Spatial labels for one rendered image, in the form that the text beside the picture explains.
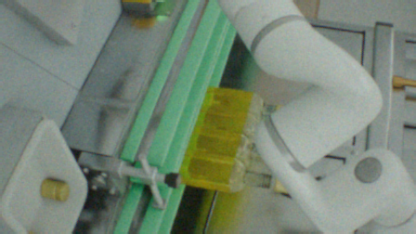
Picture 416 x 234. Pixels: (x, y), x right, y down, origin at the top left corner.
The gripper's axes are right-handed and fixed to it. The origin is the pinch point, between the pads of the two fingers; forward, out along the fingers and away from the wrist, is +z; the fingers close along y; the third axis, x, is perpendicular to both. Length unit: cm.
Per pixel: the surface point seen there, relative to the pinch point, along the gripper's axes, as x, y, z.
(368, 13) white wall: -411, -319, 74
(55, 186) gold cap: 26.9, 16.0, 33.2
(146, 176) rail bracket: 17.6, 16.3, 19.3
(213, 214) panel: 7.4, -12.8, 15.3
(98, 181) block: 20.7, 11.6, 29.0
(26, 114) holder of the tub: 24, 33, 34
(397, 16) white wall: -423, -319, 40
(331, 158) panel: -17.7, -13.6, -2.6
